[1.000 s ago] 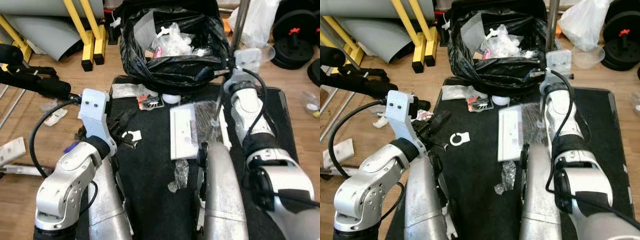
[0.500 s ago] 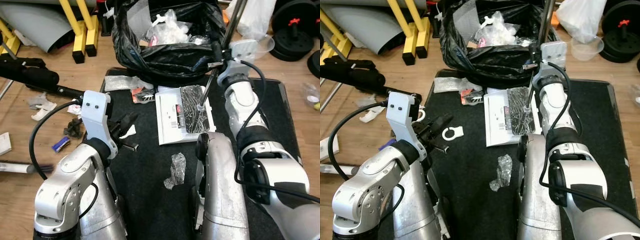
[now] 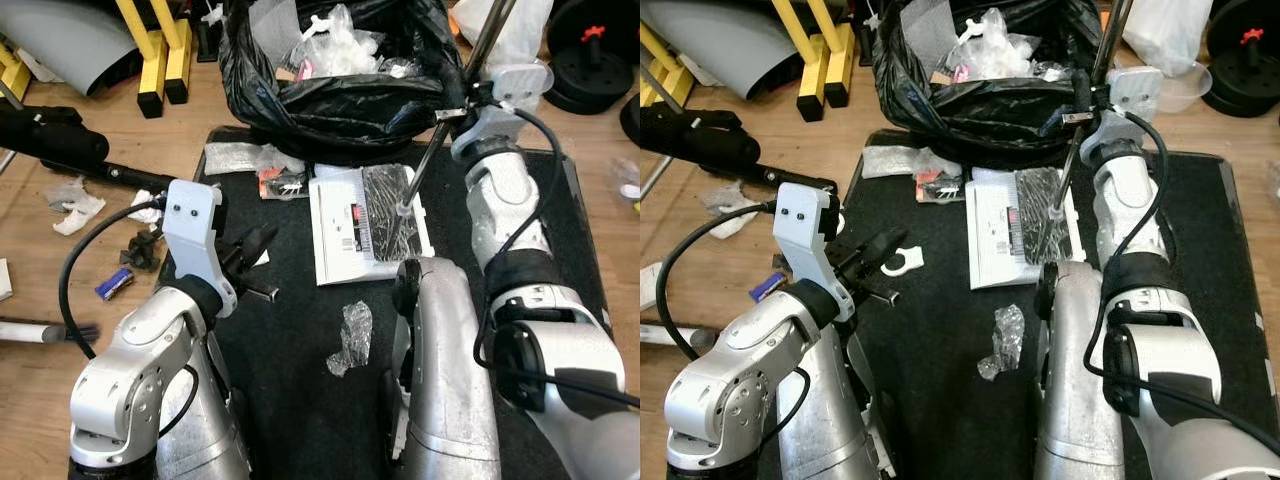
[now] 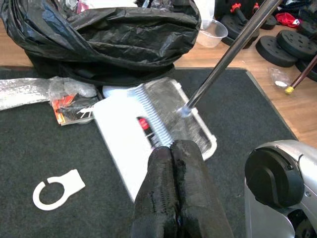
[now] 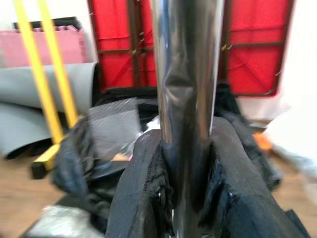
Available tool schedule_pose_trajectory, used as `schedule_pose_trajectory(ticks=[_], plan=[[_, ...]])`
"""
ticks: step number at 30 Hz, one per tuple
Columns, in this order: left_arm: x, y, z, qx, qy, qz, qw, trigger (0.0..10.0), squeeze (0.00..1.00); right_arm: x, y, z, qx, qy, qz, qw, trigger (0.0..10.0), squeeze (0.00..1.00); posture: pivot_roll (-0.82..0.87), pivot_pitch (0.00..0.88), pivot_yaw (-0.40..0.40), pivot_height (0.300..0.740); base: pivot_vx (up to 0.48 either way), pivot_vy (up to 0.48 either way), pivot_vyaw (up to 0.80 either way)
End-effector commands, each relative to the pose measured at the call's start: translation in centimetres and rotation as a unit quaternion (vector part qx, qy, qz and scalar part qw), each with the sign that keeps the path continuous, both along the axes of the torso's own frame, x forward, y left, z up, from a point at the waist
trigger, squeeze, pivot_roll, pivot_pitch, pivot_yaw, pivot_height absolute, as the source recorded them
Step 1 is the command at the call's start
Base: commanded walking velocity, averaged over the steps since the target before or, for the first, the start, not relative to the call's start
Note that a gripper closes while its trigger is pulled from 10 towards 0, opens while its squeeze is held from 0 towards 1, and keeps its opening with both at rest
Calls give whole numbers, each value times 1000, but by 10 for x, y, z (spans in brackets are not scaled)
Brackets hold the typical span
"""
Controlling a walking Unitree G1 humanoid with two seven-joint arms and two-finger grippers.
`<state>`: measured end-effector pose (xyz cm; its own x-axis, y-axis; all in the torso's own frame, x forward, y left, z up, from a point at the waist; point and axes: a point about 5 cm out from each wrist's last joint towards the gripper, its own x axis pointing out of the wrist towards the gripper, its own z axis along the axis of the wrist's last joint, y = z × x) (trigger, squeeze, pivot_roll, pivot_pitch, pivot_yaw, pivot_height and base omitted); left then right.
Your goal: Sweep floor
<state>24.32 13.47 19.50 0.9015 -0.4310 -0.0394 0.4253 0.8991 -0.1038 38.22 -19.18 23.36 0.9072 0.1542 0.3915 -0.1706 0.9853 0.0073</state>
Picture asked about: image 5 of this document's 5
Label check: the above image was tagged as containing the black trash bag bin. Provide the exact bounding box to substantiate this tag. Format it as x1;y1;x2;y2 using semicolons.
53;81;283;238

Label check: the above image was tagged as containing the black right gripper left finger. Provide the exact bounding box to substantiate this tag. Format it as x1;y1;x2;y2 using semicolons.
106;130;174;238

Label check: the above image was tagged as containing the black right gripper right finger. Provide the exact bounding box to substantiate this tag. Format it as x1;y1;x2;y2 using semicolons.
200;117;311;238

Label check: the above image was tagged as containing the chrome pole broom white sleeve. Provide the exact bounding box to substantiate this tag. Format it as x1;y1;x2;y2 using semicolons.
150;0;225;238

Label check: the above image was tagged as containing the pink foam mat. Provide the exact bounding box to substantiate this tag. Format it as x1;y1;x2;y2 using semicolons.
0;17;90;66

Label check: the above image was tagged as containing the yellow metal tube frame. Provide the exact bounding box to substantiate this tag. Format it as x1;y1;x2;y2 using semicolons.
13;0;80;179

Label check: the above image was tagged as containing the white plastic bag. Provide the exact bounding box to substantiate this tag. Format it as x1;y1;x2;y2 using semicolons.
262;106;317;181

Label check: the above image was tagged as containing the grey rolled mat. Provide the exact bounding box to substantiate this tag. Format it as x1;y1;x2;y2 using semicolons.
0;63;100;159

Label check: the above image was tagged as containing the red folding table black frame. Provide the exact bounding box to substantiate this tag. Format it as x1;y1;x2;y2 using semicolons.
88;0;295;97

